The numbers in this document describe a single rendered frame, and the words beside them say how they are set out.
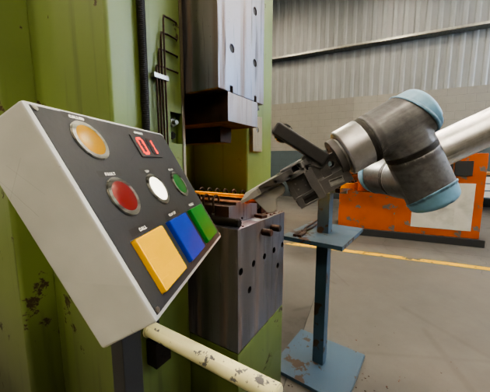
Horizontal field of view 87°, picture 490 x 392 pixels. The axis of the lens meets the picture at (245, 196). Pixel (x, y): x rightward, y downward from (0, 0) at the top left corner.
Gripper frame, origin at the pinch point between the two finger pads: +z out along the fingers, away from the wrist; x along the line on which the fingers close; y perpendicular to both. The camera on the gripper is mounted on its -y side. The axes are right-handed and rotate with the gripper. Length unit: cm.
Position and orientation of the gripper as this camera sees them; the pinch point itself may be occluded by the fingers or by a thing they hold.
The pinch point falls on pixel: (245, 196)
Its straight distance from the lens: 53.1
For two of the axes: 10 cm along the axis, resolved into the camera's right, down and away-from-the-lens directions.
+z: -8.6, 4.9, 1.7
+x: 1.2, -1.3, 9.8
